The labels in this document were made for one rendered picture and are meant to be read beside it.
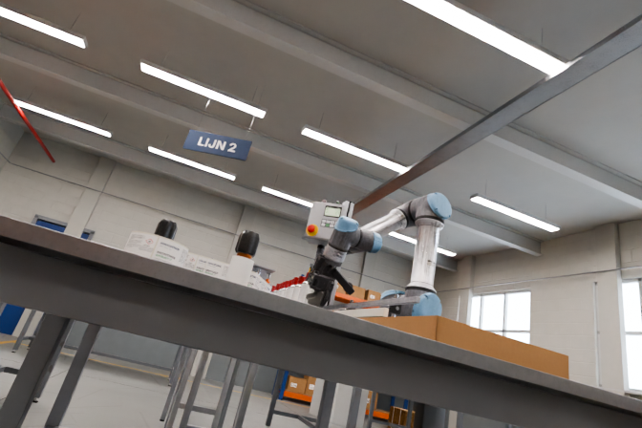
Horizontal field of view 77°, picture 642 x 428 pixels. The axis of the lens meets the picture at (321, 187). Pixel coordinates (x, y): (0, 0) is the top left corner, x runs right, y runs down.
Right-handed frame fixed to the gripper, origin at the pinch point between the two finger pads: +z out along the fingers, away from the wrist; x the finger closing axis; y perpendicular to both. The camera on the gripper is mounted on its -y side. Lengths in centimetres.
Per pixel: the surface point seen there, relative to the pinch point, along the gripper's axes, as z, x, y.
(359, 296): 226, -672, -340
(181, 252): -4, -6, 51
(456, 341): -36, 83, 10
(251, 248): -8.1, -20.5, 27.0
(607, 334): 41, -296, -529
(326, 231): -19, -46, -7
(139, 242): -4, -3, 65
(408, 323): -34, 75, 13
